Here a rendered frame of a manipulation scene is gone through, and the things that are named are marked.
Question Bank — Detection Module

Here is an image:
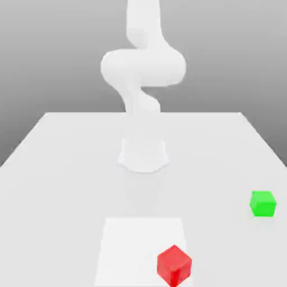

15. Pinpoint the small green cube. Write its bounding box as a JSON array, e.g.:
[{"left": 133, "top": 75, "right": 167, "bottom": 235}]
[{"left": 249, "top": 190, "right": 277, "bottom": 218}]

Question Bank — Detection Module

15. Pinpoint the small red cube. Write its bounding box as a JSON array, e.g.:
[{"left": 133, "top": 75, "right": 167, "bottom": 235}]
[{"left": 156, "top": 244, "right": 193, "bottom": 287}]

